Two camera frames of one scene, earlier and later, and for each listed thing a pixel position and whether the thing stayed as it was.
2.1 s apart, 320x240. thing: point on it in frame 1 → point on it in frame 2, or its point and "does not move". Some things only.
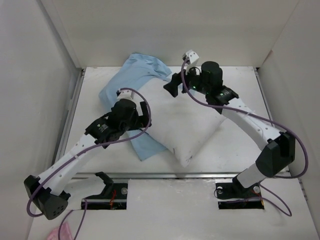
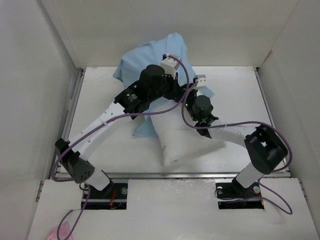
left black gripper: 141,122 → 175,87
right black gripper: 172,86 → 194,90
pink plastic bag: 64,234 does not move
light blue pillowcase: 137,71 → 133,63
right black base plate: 236,190 does not move
